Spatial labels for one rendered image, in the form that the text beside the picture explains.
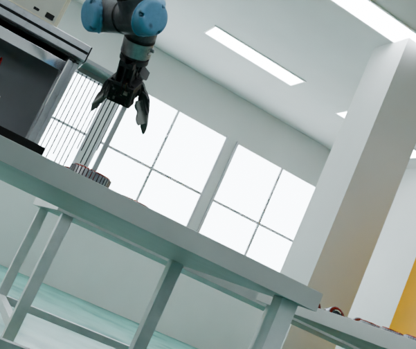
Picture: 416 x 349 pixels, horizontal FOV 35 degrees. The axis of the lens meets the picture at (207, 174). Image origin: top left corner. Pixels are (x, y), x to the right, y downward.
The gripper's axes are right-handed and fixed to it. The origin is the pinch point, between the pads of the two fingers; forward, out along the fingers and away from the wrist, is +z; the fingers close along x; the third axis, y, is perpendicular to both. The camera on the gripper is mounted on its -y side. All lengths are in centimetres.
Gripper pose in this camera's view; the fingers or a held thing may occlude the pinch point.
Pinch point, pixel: (118, 121)
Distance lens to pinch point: 171.2
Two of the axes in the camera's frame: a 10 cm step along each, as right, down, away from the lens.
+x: 9.1, 4.1, -0.9
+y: -2.8, 4.4, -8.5
